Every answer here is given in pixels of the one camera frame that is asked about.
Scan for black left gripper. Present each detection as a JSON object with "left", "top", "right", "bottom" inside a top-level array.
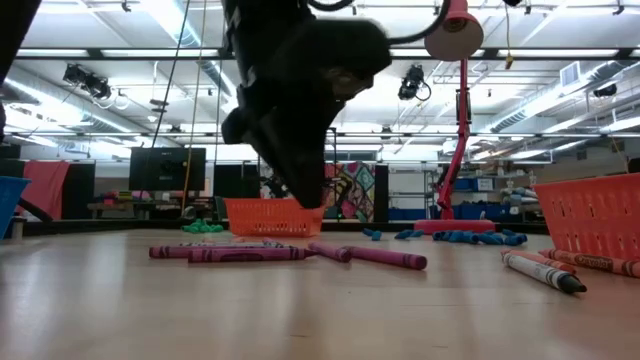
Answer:
[{"left": 221, "top": 0, "right": 346, "bottom": 209}]

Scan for orange crayon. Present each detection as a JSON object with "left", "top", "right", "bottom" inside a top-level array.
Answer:
[
  {"left": 499, "top": 248, "right": 577, "bottom": 276},
  {"left": 538, "top": 248, "right": 640, "bottom": 280}
]

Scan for black crayon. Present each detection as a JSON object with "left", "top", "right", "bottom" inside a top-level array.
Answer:
[{"left": 501, "top": 252, "right": 588, "bottom": 295}]

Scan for colourful mural panel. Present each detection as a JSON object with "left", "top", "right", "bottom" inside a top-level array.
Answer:
[{"left": 324, "top": 162, "right": 376, "bottom": 224}]

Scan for orange plastic basket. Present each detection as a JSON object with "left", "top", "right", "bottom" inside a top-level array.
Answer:
[
  {"left": 532, "top": 172, "right": 640, "bottom": 264},
  {"left": 223, "top": 197, "right": 327, "bottom": 238}
]

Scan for black pillar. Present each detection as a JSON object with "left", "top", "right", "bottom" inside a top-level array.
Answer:
[{"left": 374, "top": 163, "right": 390, "bottom": 224}]

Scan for black monitor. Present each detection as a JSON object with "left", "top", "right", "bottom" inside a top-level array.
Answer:
[{"left": 128, "top": 147, "right": 207, "bottom": 192}]

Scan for red desk lamp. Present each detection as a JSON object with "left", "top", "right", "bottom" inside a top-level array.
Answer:
[{"left": 413, "top": 0, "right": 496, "bottom": 235}]

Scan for blue storage bins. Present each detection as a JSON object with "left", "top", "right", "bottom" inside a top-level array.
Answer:
[{"left": 388, "top": 202, "right": 509, "bottom": 222}]

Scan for red cloth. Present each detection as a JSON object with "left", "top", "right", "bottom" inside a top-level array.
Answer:
[{"left": 21, "top": 159, "right": 72, "bottom": 222}]

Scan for black aluminium table frame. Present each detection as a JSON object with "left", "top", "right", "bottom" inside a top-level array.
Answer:
[{"left": 22, "top": 218, "right": 549, "bottom": 237}]

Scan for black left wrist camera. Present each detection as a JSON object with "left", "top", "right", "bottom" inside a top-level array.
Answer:
[{"left": 279, "top": 17, "right": 395, "bottom": 102}]

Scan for yellow rope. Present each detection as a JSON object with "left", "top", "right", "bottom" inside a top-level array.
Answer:
[{"left": 180, "top": 0, "right": 208, "bottom": 216}]

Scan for black hanging cable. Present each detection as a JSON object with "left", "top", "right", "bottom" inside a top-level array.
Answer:
[{"left": 149, "top": 0, "right": 193, "bottom": 150}]

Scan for black ceiling light rail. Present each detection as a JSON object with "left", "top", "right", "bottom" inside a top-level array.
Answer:
[{"left": 7, "top": 46, "right": 640, "bottom": 62}]

